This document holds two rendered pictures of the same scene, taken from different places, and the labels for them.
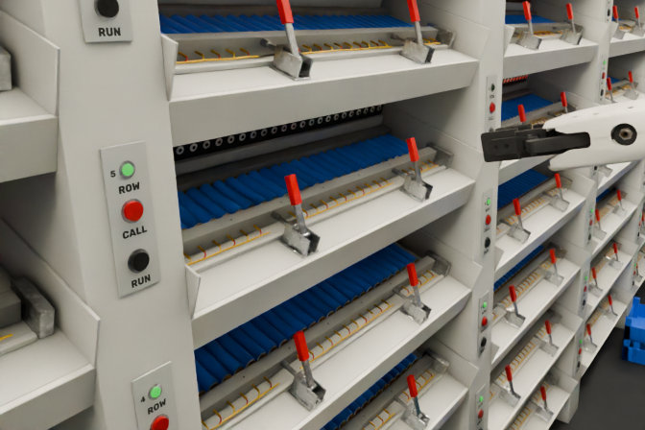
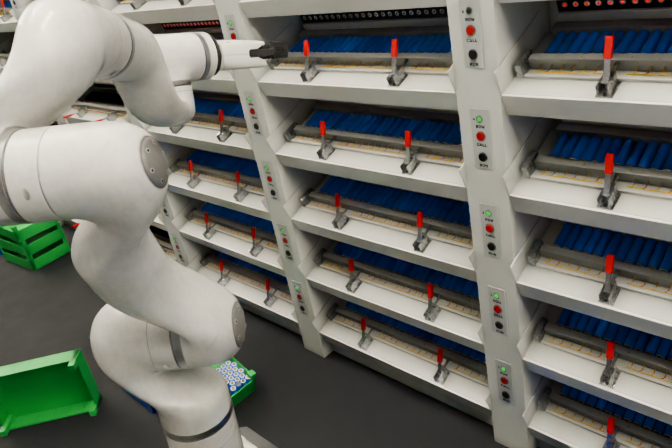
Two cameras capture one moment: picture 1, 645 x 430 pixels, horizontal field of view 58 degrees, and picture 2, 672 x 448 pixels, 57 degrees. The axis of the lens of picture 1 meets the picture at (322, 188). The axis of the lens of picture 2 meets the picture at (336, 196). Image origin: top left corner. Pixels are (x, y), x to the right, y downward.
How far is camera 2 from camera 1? 1.66 m
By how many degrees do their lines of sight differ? 92
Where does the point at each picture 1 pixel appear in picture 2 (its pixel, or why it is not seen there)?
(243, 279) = (281, 78)
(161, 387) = (250, 98)
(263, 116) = (275, 11)
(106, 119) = (224, 6)
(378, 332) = (384, 159)
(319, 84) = not seen: outside the picture
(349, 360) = (356, 158)
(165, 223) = not seen: hidden behind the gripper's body
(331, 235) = (326, 79)
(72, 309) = not seen: hidden behind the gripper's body
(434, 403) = (446, 252)
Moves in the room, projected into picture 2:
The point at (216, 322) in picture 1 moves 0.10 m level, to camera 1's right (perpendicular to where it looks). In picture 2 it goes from (269, 89) to (262, 100)
